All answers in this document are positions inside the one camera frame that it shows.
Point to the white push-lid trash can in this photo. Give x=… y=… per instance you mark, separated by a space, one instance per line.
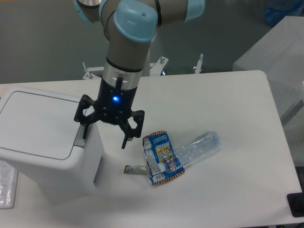
x=40 y=138

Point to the crushed clear plastic bottle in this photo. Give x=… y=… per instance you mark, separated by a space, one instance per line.
x=200 y=147

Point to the black device at table edge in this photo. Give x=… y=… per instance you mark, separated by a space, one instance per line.
x=296 y=204

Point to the white covered side table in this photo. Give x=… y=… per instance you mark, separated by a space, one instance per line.
x=280 y=55

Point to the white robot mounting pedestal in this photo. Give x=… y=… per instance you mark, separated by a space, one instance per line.
x=159 y=68

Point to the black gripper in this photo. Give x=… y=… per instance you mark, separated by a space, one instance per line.
x=115 y=104

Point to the blue snack wrapper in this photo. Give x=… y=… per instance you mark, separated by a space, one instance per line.
x=162 y=163

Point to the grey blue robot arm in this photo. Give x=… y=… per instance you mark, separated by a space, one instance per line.
x=129 y=26

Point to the blue plastic bag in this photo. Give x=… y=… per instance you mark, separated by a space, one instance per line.
x=276 y=10

